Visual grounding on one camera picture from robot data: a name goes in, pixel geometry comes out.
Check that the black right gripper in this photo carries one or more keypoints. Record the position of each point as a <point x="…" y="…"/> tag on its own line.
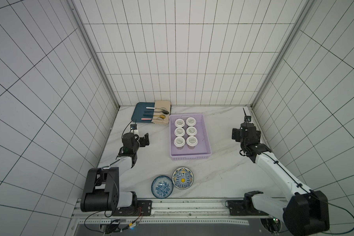
<point x="247" y="126"/>

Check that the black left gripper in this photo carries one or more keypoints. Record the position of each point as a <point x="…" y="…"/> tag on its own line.
<point x="142" y="140"/>

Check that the purple perforated plastic basket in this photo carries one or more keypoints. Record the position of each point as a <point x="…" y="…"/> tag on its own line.
<point x="202" y="150"/>

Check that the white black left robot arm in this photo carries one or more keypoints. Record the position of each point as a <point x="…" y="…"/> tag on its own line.
<point x="102" y="187"/>

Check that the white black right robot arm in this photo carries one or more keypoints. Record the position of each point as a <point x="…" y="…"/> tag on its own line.
<point x="304" y="212"/>

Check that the dark teal plastic tray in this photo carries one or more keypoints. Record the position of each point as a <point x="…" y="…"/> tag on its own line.
<point x="139" y="111"/>

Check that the black spoon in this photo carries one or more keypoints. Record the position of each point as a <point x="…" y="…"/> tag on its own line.
<point x="152" y="112"/>

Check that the beige folded cloth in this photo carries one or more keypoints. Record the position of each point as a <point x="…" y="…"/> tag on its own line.
<point x="161" y="113"/>

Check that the blue patterned bowl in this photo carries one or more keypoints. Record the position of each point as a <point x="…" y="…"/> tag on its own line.
<point x="162" y="187"/>

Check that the yellow blue patterned plate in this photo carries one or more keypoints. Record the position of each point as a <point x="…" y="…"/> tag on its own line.
<point x="182" y="178"/>

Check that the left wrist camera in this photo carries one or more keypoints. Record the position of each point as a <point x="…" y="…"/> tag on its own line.
<point x="134" y="129"/>

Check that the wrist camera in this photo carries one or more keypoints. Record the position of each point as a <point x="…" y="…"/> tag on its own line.
<point x="247" y="119"/>
<point x="134" y="129"/>

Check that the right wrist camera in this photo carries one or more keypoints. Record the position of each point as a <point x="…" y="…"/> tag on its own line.
<point x="247" y="119"/>

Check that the pink handled spoon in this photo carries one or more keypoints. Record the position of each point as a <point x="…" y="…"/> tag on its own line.
<point x="146" y="119"/>

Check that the green handled gold spoon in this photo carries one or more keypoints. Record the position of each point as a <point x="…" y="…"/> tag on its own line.
<point x="154" y="116"/>

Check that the white handled spoon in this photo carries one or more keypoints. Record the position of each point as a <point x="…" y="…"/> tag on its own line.
<point x="162" y="109"/>

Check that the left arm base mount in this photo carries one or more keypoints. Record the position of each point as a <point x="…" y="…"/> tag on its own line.
<point x="140" y="208"/>

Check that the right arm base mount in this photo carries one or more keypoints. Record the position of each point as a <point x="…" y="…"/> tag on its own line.
<point x="239" y="208"/>

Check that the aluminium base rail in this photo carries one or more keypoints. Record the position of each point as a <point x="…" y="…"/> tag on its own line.
<point x="172" y="211"/>

